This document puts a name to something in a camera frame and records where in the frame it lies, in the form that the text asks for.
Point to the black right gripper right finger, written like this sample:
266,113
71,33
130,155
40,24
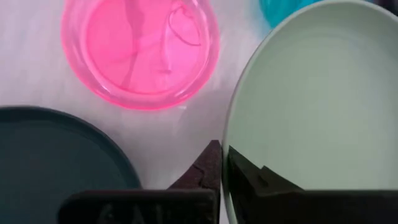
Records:
311,208

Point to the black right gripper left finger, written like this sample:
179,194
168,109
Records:
140,208

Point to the dark grey plate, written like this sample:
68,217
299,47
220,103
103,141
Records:
46,155

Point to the pink transparent plate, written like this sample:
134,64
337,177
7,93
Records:
140,62

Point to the teal transparent plate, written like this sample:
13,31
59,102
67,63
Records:
276,11

